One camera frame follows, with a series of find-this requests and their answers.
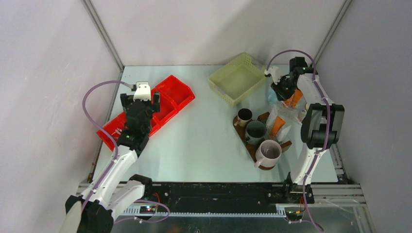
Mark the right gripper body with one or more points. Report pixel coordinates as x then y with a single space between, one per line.
284 88

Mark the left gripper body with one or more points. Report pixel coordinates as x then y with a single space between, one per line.
148 108

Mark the orange toothpaste tube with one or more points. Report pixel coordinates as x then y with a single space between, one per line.
278 124
294 99

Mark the light blue mug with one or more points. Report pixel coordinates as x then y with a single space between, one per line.
272 98

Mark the clear textured acrylic tray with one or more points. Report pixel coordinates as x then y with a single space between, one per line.
288 112

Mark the grey toothbrush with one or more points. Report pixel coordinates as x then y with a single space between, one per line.
116 132

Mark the dark blue capped tube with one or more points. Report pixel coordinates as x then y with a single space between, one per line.
272 117

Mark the pink capped tube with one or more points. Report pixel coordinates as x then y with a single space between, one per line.
281 136

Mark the brown mug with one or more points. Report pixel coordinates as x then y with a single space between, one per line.
243 116

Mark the cream plastic basket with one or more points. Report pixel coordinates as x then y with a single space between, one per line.
238 79

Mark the dark green mug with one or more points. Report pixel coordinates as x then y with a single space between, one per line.
255 132

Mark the pink white mug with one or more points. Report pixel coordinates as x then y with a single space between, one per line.
268 154

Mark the white mug black handle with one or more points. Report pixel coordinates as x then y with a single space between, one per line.
301 115

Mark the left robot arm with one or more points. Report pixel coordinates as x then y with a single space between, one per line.
100 204

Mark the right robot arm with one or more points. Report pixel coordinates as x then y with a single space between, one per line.
320 128

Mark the brown oval wooden tray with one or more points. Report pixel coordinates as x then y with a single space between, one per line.
241 133

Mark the red divided organizer bin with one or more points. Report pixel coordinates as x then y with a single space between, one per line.
174 96

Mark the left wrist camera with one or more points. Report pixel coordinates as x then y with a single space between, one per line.
142 91

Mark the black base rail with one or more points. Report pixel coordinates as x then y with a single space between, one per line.
226 198

